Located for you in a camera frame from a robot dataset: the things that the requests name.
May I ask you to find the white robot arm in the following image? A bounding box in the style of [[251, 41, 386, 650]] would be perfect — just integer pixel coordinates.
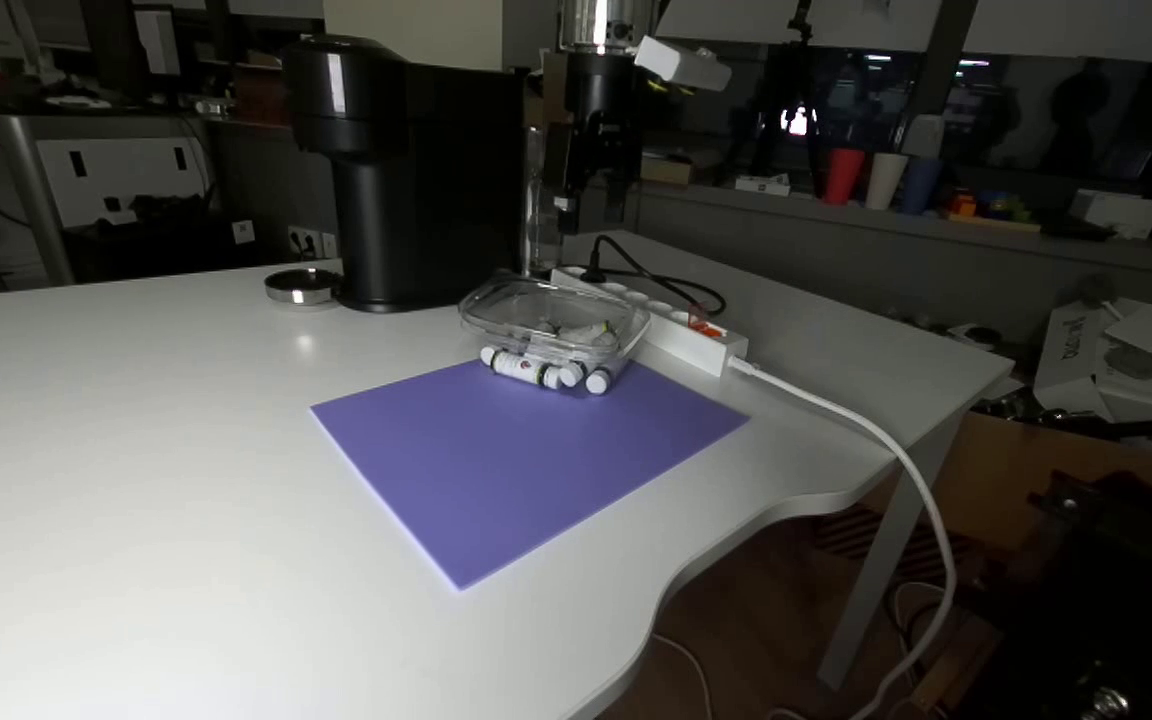
[[548, 0, 659, 199]]

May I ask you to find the white vial front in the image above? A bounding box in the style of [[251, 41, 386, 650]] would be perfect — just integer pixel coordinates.
[[579, 363, 616, 396]]

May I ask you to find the white power strip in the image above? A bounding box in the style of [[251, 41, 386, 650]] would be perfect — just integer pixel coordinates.
[[554, 269, 747, 376]]

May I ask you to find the purple paper mat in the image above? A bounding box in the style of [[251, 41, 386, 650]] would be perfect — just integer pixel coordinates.
[[313, 363, 744, 593]]

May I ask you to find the black coffee machine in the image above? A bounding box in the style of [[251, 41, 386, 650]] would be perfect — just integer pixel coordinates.
[[283, 36, 524, 312]]

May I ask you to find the round metal drip tray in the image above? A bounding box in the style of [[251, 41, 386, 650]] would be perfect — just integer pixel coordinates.
[[265, 269, 342, 307]]

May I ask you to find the red cup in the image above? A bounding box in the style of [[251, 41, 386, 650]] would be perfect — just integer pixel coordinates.
[[824, 147, 869, 203]]

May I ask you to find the white cup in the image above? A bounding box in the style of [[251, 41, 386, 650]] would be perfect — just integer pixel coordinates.
[[866, 152, 908, 212]]

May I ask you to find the blue cup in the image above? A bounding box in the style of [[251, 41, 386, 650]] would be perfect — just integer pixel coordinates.
[[896, 157, 942, 216]]

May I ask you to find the white box on floor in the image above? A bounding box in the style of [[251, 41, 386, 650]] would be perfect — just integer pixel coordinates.
[[1034, 301, 1152, 426]]

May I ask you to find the black power cable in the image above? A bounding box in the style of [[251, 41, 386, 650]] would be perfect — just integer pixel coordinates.
[[579, 234, 734, 321]]

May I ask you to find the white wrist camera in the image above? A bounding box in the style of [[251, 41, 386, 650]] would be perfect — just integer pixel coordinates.
[[634, 36, 734, 91]]

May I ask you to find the white power strip cable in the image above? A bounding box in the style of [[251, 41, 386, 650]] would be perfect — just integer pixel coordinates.
[[730, 358, 963, 720]]

